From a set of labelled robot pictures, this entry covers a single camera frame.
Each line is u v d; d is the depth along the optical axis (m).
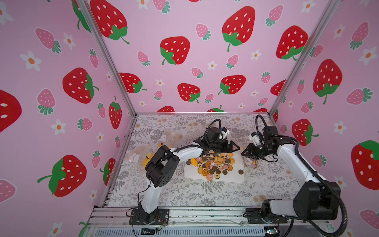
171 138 0.97
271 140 0.61
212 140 0.73
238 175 0.88
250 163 0.83
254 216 0.74
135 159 0.88
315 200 0.41
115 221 0.74
